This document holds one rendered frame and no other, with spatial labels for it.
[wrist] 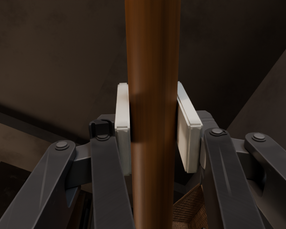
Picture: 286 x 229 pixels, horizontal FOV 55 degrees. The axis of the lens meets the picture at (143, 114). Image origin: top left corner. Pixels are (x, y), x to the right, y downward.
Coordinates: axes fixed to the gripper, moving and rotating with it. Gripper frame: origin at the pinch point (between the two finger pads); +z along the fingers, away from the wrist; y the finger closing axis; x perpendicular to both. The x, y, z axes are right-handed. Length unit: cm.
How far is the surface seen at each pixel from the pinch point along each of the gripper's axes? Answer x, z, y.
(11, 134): -141, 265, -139
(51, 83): -88, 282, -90
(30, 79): -83, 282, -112
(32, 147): -160, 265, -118
